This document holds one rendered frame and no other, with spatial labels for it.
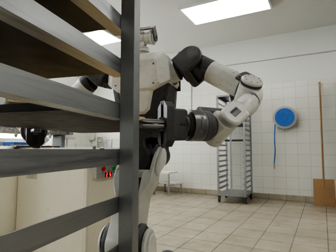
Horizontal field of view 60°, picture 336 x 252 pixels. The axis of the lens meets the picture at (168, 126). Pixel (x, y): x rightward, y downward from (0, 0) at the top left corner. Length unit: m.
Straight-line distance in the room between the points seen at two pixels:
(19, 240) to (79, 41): 0.28
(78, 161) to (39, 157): 0.08
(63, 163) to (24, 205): 1.98
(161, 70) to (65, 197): 1.21
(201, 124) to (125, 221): 0.34
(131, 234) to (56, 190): 1.58
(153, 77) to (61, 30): 0.74
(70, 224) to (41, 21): 0.28
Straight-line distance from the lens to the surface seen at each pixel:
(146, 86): 1.16
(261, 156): 5.64
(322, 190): 5.32
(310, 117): 5.58
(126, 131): 0.57
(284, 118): 5.46
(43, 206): 2.24
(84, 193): 1.94
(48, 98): 0.41
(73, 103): 0.45
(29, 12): 0.41
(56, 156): 0.42
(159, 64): 1.17
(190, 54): 1.19
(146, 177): 1.12
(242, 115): 0.87
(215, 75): 1.14
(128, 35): 0.61
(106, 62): 0.55
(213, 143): 0.89
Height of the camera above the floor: 0.89
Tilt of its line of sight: 5 degrees up
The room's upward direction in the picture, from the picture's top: straight up
